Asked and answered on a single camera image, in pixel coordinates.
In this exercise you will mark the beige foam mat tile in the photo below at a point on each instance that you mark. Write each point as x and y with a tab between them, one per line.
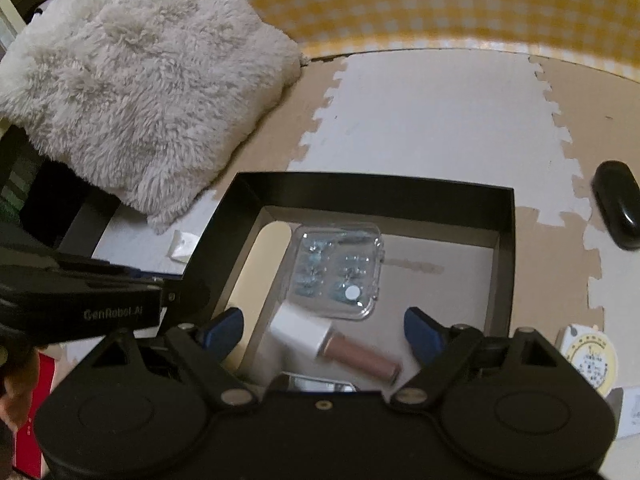
280	130
545	285
600	120

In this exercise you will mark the small white box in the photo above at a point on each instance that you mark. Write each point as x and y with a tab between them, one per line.
627	415

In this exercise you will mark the black oval case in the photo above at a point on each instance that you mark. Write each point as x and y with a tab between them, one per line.
617	205

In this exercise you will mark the person's left hand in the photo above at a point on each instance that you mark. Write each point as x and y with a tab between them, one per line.
20	390

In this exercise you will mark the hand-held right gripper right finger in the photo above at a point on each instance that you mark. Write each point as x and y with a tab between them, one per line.
420	332

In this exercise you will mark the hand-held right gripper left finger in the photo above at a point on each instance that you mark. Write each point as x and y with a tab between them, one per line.
225	327

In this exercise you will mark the white foam mat tile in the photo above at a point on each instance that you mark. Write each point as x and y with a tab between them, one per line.
425	125
135	245
615	280

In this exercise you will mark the beige nail file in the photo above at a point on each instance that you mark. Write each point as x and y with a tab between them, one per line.
267	260

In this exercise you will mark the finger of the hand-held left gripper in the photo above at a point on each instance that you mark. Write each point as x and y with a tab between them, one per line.
171	294

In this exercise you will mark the red printed box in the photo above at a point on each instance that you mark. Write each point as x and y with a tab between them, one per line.
37	410

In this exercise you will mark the black low cabinet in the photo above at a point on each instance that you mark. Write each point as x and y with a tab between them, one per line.
65	200

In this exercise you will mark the black box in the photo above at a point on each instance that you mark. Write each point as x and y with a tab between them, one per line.
375	195

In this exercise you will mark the white fluffy pillow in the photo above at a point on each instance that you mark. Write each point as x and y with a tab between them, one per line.
140	75

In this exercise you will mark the clear plastic case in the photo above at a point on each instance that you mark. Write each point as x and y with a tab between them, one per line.
330	270

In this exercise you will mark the silver metal clip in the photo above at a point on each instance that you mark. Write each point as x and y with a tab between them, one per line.
320	384

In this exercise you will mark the yellow checked blanket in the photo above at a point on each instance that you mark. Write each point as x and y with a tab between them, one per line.
425	5

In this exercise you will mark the pink tube with white cap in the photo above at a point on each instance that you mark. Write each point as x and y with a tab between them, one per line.
300	332

